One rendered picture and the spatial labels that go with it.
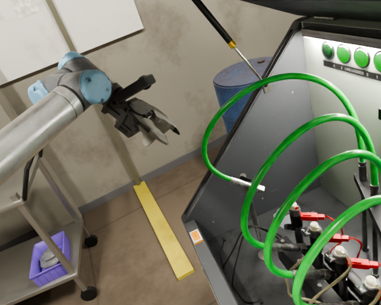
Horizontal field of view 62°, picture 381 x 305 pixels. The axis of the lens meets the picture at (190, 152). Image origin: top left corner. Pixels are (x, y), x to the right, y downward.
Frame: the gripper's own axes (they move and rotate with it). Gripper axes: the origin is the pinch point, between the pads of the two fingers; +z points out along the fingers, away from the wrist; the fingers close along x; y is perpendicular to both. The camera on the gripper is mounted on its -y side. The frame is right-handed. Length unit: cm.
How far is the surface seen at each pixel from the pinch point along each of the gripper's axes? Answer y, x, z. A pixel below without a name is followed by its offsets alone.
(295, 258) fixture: 5.1, 2.5, 44.9
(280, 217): -14.6, 24.4, 27.1
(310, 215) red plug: -6.7, 1.3, 39.4
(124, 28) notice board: 47, -165, -106
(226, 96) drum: 37, -156, -6
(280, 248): -2.1, 13.4, 35.9
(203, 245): 26.6, -3.1, 27.0
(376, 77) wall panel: -38, -13, 31
